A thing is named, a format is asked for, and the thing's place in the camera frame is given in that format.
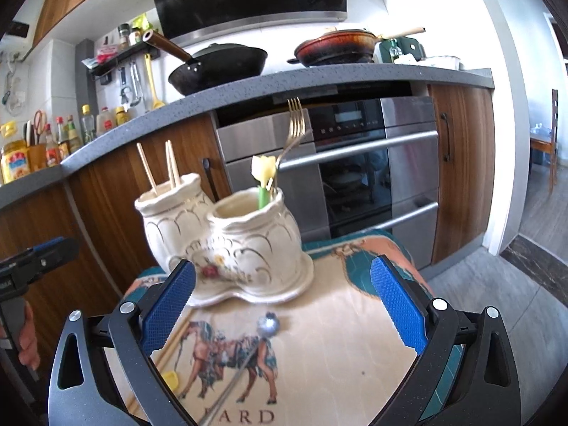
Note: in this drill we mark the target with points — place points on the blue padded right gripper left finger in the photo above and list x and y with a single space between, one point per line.
162 305

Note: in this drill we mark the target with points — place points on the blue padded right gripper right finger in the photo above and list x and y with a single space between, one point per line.
409 320

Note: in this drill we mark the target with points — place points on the silver flower-shaped spoon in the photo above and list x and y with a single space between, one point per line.
267 327

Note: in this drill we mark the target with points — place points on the gold metal fork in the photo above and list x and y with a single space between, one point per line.
297 130

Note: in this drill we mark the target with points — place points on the person's left hand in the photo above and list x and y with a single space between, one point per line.
28 354

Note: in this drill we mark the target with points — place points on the white ceramic double utensil holder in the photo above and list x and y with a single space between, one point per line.
238 249

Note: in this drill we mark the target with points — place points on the horse print table cloth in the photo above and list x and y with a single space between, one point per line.
336 359

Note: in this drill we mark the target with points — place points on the wooden chopstick in holder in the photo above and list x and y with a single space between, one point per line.
147 168
174 166
169 166

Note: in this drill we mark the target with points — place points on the stainless steel built-in oven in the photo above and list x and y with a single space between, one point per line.
367 165

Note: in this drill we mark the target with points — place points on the clear oil bottle yellow cap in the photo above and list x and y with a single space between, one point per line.
89 126

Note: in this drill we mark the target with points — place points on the yellow hanging spatula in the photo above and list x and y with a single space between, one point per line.
156 102

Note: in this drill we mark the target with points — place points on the wooden chair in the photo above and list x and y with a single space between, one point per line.
547 143

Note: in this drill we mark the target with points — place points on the black wall spice shelf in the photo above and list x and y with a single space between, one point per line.
91 67

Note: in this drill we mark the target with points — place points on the black wok with wooden handle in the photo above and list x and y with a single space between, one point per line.
216 65

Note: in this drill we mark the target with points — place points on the red-brown pan with handle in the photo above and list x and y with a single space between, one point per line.
353 46

